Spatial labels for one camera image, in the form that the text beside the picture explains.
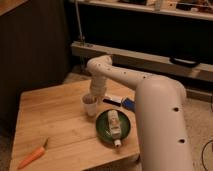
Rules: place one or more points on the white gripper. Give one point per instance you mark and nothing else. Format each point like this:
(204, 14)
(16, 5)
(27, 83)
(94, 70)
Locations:
(97, 88)

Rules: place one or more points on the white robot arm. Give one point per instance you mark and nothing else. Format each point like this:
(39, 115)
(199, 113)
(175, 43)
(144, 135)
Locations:
(159, 114)

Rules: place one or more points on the black and white box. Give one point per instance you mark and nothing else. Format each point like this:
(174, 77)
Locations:
(112, 100)

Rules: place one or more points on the white squeeze bottle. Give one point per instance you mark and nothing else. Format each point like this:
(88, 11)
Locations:
(114, 127)

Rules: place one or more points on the green plate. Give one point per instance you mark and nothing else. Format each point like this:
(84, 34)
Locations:
(102, 126)

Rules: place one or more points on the wooden side table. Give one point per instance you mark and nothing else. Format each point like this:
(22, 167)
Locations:
(56, 113)

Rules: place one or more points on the metal vertical pole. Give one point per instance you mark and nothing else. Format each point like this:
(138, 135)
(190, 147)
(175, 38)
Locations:
(81, 37)

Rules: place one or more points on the orange carrot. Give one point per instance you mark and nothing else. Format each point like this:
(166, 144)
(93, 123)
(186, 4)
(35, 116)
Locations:
(37, 153)

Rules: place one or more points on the upper shelf with clutter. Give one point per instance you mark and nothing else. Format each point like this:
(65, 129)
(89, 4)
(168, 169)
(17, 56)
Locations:
(153, 8)

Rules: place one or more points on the white metal frame rail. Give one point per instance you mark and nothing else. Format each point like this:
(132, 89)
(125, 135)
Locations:
(143, 61)

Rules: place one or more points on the black handle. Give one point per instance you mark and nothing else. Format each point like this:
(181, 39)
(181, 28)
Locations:
(189, 64)

